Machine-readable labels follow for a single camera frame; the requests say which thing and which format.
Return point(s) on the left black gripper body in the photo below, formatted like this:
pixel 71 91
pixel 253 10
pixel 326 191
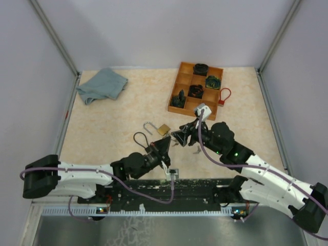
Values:
pixel 154 158

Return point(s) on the white toothed cable duct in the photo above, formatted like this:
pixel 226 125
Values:
pixel 141 210

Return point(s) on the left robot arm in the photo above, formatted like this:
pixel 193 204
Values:
pixel 49 176

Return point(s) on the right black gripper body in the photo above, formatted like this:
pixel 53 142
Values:
pixel 205 134

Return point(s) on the wooden compartment tray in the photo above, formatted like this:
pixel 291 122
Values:
pixel 195 84

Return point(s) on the black cable lock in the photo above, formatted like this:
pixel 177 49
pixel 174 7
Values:
pixel 141 140

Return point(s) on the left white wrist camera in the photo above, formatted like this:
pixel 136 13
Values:
pixel 171 174

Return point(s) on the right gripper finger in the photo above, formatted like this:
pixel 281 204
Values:
pixel 187 128
pixel 180 137

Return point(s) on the brass padlock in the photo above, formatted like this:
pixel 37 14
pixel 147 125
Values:
pixel 163 130

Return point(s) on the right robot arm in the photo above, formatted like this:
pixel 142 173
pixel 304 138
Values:
pixel 304 203

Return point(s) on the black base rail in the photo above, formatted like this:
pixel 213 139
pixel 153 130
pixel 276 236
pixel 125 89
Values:
pixel 212 190

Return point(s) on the blue folded cloth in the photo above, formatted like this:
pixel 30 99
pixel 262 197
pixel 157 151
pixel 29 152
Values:
pixel 105 84

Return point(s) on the red cable lock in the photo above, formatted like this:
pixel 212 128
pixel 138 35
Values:
pixel 225 94

